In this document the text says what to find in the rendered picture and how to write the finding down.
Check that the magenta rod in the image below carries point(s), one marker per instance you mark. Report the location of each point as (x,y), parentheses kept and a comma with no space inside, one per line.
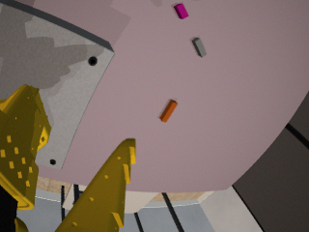
(181,11)

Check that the orange rod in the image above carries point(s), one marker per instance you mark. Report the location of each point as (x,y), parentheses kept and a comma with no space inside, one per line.
(168,111)

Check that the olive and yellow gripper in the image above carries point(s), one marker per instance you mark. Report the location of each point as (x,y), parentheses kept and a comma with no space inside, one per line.
(101,206)

